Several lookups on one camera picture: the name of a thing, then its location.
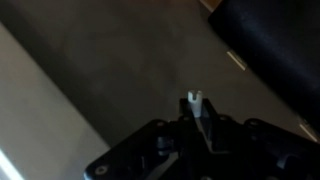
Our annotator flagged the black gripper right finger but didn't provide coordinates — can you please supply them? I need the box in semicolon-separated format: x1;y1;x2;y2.
199;98;320;180

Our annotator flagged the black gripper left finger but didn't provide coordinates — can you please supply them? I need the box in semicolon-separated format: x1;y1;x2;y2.
83;98;210;180

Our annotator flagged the white plastic blind cord pull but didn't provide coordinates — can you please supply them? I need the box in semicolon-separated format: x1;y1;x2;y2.
187;89;204;118

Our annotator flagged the white window sill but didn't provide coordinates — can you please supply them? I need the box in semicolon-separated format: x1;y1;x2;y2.
0;22;112;180

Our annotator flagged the small white tag strip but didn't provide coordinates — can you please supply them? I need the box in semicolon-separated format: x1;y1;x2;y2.
298;122;319;144
226;49;248;72

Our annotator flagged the black leather chair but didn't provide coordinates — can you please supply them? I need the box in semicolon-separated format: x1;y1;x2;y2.
208;0;320;134

